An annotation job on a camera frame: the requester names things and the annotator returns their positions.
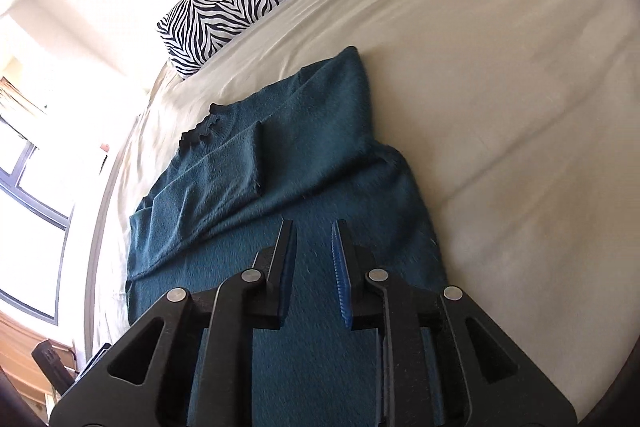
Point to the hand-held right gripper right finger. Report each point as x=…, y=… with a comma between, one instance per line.
x=341, y=277

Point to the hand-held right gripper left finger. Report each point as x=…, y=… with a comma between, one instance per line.
x=286, y=267

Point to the teal knit sweater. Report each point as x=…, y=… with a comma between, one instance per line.
x=310, y=147

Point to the small red object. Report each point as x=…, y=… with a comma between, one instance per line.
x=105, y=147

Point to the bed with beige sheet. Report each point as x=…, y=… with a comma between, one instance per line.
x=500, y=107

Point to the black object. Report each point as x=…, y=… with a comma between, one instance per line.
x=52, y=364

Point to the dark framed window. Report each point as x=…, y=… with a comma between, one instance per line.
x=30, y=187

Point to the zebra print pillow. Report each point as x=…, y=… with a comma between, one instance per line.
x=235, y=2

